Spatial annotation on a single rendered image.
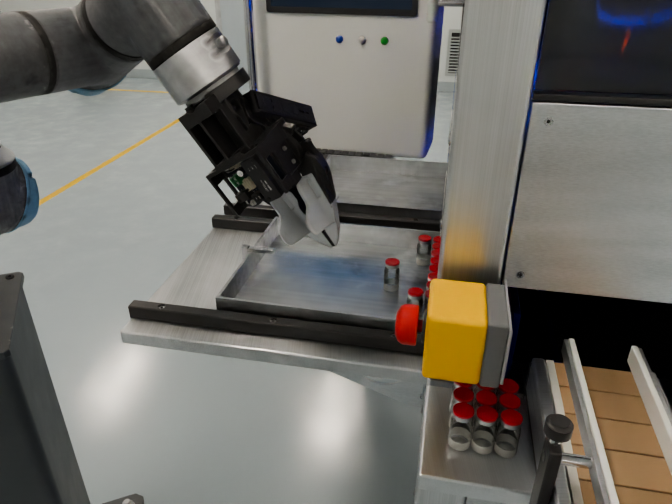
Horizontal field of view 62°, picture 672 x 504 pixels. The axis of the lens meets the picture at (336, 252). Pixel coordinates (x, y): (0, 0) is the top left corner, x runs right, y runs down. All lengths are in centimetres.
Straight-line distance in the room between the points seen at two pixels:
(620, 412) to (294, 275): 48
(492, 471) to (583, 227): 25
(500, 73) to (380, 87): 106
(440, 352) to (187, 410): 149
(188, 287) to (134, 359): 137
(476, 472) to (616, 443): 13
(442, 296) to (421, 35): 106
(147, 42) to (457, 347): 39
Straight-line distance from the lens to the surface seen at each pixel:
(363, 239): 94
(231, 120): 55
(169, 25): 55
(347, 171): 126
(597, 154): 55
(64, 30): 61
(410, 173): 125
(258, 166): 54
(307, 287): 82
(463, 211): 56
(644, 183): 57
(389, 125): 158
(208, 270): 89
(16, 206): 105
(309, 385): 198
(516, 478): 59
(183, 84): 56
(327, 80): 160
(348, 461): 175
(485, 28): 51
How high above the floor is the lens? 132
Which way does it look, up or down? 28 degrees down
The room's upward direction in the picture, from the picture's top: straight up
